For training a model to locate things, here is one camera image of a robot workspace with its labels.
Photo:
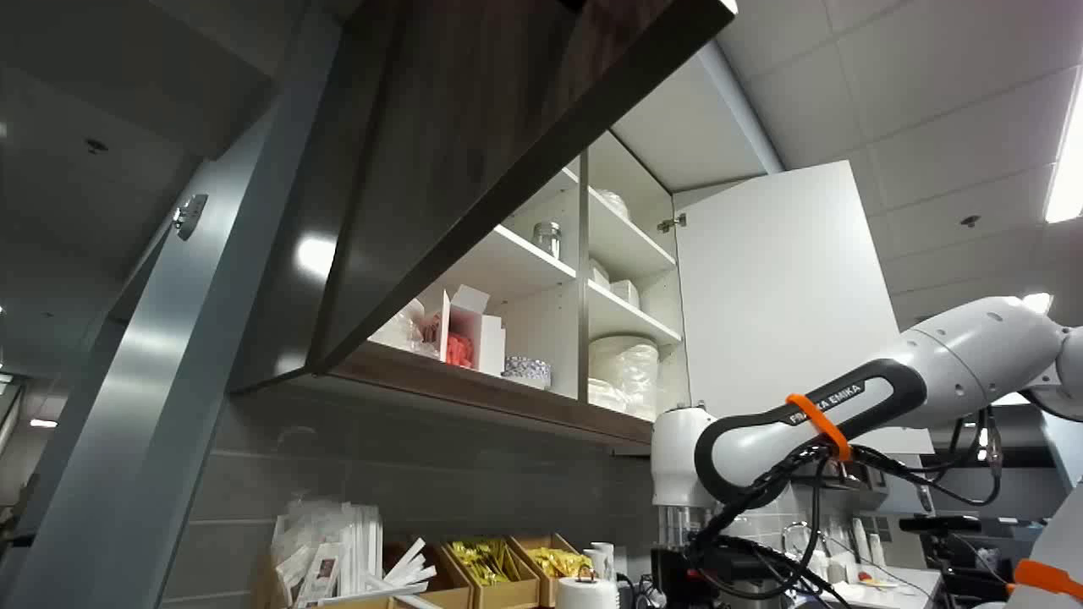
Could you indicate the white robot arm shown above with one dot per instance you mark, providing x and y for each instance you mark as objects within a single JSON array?
[{"x": 941, "y": 371}]

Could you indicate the white cupboard with shelves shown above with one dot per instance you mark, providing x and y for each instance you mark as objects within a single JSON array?
[{"x": 618, "y": 205}]

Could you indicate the white cupboard door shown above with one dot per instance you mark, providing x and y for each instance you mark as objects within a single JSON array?
[{"x": 779, "y": 287}]

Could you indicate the metal jar on shelf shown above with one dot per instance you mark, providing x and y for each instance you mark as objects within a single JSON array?
[{"x": 550, "y": 238}]

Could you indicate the white red carton box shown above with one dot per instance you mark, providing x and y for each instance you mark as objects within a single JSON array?
[{"x": 469, "y": 334}]

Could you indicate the white bowls on shelf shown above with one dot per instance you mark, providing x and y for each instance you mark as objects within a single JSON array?
[{"x": 622, "y": 287}]

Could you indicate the stack of white plates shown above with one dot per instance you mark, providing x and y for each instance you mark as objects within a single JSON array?
[{"x": 622, "y": 372}]

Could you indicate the dark wood cabinet door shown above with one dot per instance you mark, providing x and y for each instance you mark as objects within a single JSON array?
[{"x": 442, "y": 118}]

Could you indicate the wooden condiment organizer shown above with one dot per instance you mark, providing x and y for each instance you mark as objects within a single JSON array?
[{"x": 503, "y": 574}]

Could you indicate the white paper towel roll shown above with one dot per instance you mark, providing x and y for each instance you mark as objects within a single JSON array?
[{"x": 577, "y": 593}]

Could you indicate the bundle of white straws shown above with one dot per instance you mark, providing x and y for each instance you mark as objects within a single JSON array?
[{"x": 332, "y": 556}]

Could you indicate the grey metal pillar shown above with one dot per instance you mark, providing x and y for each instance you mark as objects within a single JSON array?
[{"x": 127, "y": 457}]

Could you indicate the ceiling light panel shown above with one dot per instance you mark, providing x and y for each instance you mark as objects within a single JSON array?
[{"x": 1064, "y": 197}]

